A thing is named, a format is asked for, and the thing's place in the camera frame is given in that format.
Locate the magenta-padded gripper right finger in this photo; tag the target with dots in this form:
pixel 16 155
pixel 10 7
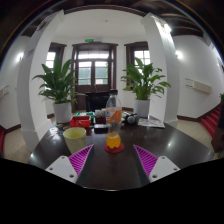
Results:
pixel 146 160

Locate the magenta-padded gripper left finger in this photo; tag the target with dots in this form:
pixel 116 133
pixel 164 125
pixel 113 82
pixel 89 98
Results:
pixel 79 160

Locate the clear orange-label drink bottle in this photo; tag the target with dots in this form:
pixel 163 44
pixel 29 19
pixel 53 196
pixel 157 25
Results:
pixel 114 116

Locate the pale yellow cup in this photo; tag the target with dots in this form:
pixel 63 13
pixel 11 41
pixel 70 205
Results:
pixel 75 141

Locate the flat round red coaster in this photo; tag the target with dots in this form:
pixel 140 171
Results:
pixel 114 150

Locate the red plastic box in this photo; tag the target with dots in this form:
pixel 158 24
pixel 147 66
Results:
pixel 80 122

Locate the printed magazine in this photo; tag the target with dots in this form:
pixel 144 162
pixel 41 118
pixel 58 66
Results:
pixel 151 122

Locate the small black case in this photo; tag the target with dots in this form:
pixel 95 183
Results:
pixel 100 128

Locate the grey round headphones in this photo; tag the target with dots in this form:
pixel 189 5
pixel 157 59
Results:
pixel 131 119

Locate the green box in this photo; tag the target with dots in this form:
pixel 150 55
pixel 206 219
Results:
pixel 85 114

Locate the red carpeted staircase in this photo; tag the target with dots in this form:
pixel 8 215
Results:
pixel 2 141
pixel 211 121

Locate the large potted leafy plant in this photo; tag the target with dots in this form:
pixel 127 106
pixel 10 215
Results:
pixel 58 86

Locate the small potted leafy plant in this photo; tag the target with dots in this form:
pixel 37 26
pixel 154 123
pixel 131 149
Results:
pixel 143 83

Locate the green exit sign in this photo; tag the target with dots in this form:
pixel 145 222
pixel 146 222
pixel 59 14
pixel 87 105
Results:
pixel 89 40

